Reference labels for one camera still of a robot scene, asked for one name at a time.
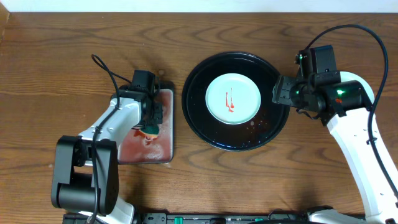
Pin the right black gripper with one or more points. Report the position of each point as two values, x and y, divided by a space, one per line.
279 89

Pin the green yellow sponge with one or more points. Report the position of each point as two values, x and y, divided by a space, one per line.
151 131

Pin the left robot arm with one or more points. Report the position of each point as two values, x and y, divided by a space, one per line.
85 174

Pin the black rectangular soap tray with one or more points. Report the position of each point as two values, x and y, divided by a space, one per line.
137 149

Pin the round black tray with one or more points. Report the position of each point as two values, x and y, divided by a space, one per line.
266 124

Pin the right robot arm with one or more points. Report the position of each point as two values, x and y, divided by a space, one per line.
344 103

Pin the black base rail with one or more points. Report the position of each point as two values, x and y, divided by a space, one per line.
276 216

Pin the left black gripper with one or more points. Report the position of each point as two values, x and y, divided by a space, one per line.
156 112

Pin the mint plate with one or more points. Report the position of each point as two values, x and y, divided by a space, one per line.
348 76
233 98

